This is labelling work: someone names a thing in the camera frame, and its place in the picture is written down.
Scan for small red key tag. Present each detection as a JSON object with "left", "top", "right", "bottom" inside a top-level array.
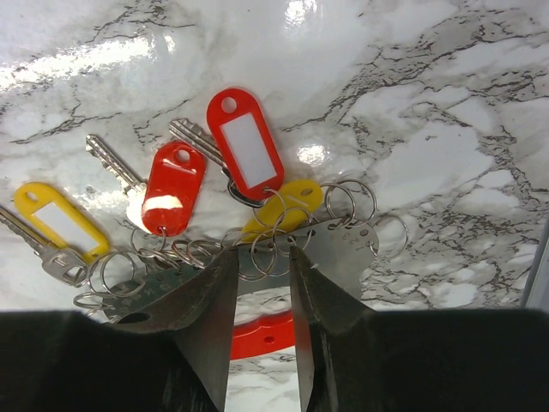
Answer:
[{"left": 142, "top": 141, "right": 207, "bottom": 237}]

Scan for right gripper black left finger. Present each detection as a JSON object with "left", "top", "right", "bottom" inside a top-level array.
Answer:
[{"left": 1, "top": 249, "right": 238, "bottom": 411}]

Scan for metal red key organizer plate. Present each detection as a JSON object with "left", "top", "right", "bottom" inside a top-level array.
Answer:
[{"left": 103, "top": 221, "right": 379, "bottom": 360}]

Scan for large red key tag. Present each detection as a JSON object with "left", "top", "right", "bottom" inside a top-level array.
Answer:
[{"left": 206, "top": 88, "right": 285, "bottom": 201}]

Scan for silver key black head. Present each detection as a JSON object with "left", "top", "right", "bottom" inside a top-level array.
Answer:
[{"left": 168, "top": 118, "right": 265, "bottom": 209}]

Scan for yellow key tag centre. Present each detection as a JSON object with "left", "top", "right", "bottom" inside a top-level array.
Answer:
[{"left": 242, "top": 179, "right": 323, "bottom": 243}]

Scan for yellow key tag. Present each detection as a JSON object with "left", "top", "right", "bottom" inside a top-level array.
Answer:
[
  {"left": 242, "top": 179, "right": 323, "bottom": 243},
  {"left": 13, "top": 182, "right": 111, "bottom": 263}
]

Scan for yellow key tag left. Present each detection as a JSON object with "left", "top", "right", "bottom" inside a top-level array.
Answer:
[{"left": 13, "top": 182, "right": 111, "bottom": 263}]

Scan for silver key left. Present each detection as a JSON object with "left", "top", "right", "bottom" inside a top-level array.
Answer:
[{"left": 1, "top": 206, "right": 87, "bottom": 288}]

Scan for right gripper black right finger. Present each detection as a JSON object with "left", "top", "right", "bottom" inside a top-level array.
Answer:
[{"left": 290, "top": 247, "right": 548, "bottom": 411}]

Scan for silver key middle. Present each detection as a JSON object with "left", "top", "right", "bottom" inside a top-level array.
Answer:
[{"left": 86, "top": 134, "right": 148, "bottom": 233}]

